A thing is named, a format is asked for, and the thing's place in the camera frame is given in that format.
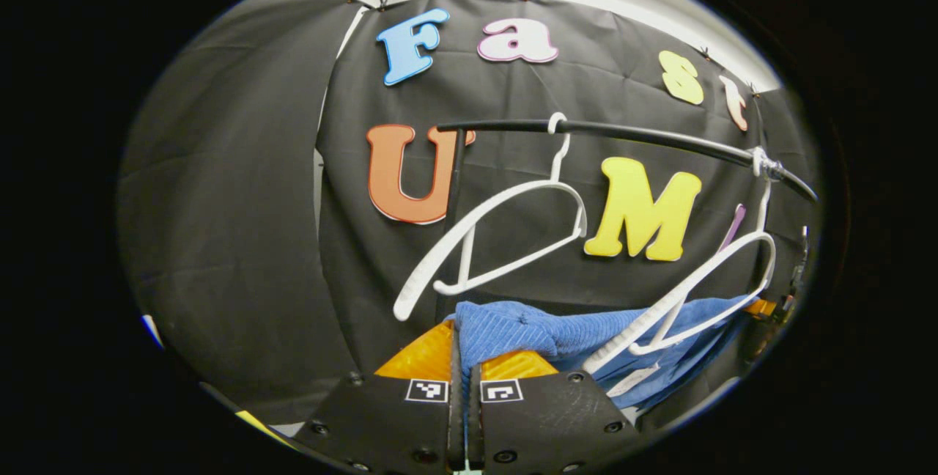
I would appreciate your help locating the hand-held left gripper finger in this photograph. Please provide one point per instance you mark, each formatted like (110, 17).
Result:
(456, 424)
(474, 424)

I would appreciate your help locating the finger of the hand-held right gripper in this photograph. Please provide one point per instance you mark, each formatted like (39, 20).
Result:
(762, 307)

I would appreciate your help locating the black clothes rack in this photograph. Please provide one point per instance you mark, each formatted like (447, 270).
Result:
(513, 125)

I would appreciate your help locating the white plastic hanger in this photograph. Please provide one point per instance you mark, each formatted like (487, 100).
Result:
(542, 185)
(674, 300)

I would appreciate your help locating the blue garment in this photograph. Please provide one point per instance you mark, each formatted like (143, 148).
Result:
(513, 328)

